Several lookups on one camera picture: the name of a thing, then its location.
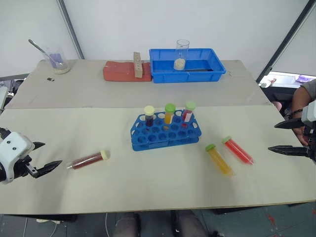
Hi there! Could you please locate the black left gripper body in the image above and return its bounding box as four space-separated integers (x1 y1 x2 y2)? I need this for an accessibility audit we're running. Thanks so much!
13 158 40 179

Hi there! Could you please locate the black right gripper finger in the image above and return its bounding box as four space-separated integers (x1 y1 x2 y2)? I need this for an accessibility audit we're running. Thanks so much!
267 145 310 157
274 118 305 129

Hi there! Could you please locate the blue test tube rack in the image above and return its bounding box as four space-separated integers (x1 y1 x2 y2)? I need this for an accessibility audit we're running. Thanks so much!
130 111 202 152

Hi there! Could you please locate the grey metal pole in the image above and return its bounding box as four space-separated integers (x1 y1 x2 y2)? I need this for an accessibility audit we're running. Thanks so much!
56 0 85 60

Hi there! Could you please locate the orange tube, green cap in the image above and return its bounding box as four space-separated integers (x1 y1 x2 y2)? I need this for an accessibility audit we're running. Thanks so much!
205 143 235 177
163 103 176 125

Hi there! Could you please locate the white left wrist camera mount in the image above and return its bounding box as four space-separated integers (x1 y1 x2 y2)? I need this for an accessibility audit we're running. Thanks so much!
0 131 36 185

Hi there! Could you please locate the dark red tube, cream cap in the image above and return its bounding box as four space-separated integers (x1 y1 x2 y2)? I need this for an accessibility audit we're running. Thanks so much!
66 149 111 171

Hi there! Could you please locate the red tube, green cap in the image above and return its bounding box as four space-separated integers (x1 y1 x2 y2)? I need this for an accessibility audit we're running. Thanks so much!
182 100 197 123
221 135 256 166

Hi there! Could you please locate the red brick-shaped block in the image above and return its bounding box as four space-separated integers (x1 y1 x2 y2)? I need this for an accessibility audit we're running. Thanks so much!
103 60 152 82

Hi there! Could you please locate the clear cup with grains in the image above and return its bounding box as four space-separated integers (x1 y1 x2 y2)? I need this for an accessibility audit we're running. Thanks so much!
173 39 191 71

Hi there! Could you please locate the dark purple tube, yellow cap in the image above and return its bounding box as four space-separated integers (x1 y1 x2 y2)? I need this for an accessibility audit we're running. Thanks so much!
144 105 156 127

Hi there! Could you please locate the white floor cable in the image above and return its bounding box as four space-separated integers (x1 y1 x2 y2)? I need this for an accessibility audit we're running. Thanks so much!
23 214 63 237

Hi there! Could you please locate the wooden block with holes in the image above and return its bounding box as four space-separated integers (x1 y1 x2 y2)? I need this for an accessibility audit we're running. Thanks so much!
133 51 144 79

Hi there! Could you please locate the blue plastic bin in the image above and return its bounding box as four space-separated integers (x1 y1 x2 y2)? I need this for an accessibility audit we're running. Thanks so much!
149 47 227 84

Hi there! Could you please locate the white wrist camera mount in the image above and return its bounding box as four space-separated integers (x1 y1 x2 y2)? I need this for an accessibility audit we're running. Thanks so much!
0 131 36 185
301 99 316 124

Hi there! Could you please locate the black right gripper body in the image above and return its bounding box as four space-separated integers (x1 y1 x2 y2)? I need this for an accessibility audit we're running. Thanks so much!
302 122 316 164

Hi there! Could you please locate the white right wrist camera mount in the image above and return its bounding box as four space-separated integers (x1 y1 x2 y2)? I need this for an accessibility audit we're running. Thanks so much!
301 99 316 124

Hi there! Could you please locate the metal spoon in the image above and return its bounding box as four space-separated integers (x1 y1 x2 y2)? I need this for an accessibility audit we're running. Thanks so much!
28 39 64 66

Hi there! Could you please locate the black metal pole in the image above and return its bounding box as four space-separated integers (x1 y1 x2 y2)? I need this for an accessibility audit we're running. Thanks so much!
255 0 316 83

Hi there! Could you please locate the bystander's bare hand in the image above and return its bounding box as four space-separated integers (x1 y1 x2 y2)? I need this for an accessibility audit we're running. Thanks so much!
294 125 310 147

